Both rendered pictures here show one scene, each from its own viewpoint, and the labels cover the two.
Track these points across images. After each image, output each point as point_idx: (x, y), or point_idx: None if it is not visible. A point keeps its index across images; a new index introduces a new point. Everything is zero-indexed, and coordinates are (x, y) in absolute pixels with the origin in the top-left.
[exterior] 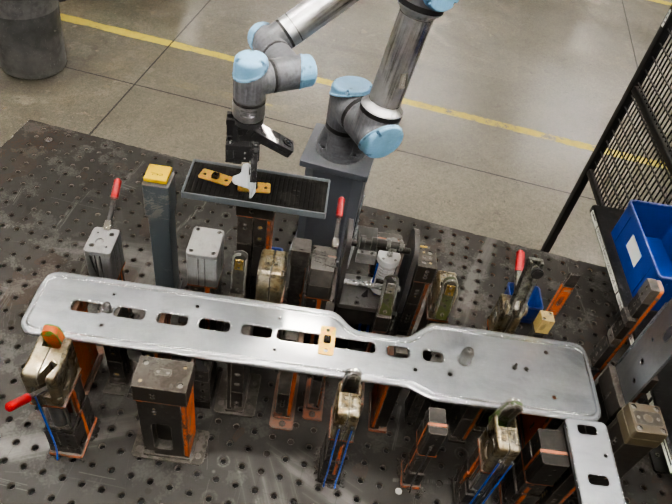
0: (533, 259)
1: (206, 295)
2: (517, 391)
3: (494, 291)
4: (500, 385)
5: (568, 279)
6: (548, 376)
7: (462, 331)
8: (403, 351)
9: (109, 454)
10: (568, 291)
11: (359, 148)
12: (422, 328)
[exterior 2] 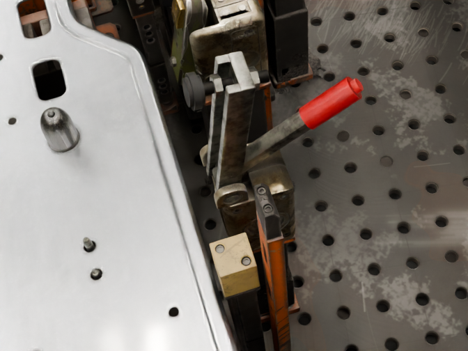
0: (234, 63)
1: None
2: (20, 266)
3: None
4: (23, 226)
5: (255, 198)
6: (96, 330)
7: (145, 113)
8: (47, 30)
9: None
10: (264, 239)
11: None
12: (113, 37)
